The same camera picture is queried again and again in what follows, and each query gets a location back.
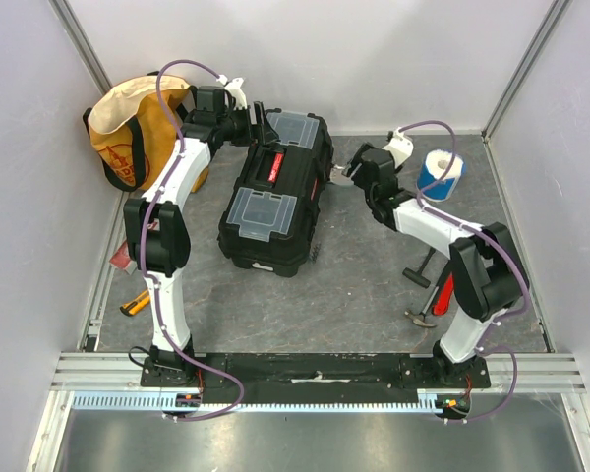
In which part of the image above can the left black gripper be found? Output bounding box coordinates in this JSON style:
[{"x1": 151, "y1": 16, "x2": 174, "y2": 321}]
[{"x1": 220, "y1": 105, "x2": 280, "y2": 150}]

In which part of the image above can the black plastic tool box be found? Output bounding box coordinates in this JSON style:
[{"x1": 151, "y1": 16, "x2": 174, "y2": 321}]
[{"x1": 217, "y1": 109, "x2": 333, "y2": 277}]

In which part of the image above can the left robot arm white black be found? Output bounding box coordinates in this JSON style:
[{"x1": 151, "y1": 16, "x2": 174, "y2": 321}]
[{"x1": 124, "y1": 78, "x2": 278, "y2": 386}]

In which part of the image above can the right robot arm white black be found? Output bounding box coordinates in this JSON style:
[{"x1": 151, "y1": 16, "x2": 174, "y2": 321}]
[{"x1": 341, "y1": 143, "x2": 530, "y2": 387}]

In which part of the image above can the blue wrapped paper roll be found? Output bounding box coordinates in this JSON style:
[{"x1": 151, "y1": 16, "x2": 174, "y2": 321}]
[{"x1": 416, "y1": 149, "x2": 465, "y2": 202}]

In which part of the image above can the yellow canvas tote bag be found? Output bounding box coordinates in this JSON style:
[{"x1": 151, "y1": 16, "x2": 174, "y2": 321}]
[{"x1": 83, "y1": 74, "x2": 191, "y2": 192}]

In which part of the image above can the black rubber mallet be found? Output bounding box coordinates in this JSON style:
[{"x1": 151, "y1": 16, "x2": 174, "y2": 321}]
[{"x1": 402, "y1": 247, "x2": 436, "y2": 288}]

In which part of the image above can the red black utility knife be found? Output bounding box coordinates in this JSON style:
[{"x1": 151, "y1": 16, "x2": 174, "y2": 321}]
[{"x1": 432, "y1": 274, "x2": 454, "y2": 317}]

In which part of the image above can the red small box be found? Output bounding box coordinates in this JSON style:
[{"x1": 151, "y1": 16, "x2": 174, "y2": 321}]
[{"x1": 109, "y1": 241, "x2": 137, "y2": 274}]

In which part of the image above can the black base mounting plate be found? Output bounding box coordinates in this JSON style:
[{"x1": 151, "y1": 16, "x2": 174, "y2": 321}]
[{"x1": 131, "y1": 353, "x2": 491, "y2": 404}]

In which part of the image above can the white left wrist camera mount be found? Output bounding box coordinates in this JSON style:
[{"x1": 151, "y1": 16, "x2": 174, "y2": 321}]
[{"x1": 216, "y1": 75, "x2": 248, "y2": 109}]

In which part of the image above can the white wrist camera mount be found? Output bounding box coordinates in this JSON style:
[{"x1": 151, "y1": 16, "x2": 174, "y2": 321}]
[
  {"x1": 216, "y1": 75, "x2": 248, "y2": 109},
  {"x1": 383, "y1": 128, "x2": 414, "y2": 168}
]

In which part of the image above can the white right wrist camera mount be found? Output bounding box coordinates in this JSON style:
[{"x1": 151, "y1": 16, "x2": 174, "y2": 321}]
[{"x1": 383, "y1": 128, "x2": 414, "y2": 168}]

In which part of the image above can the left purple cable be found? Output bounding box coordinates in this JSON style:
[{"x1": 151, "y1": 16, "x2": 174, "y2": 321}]
[{"x1": 136, "y1": 58, "x2": 246, "y2": 422}]

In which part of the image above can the purple cable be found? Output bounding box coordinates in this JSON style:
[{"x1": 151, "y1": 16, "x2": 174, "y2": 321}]
[
  {"x1": 136, "y1": 58, "x2": 246, "y2": 422},
  {"x1": 402, "y1": 119, "x2": 530, "y2": 425}
]

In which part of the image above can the claw hammer red black handle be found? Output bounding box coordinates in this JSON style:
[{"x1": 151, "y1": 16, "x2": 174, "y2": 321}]
[{"x1": 404, "y1": 282, "x2": 444, "y2": 329}]

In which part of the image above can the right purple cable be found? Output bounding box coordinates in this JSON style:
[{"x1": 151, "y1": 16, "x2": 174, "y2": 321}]
[{"x1": 402, "y1": 119, "x2": 530, "y2": 425}]

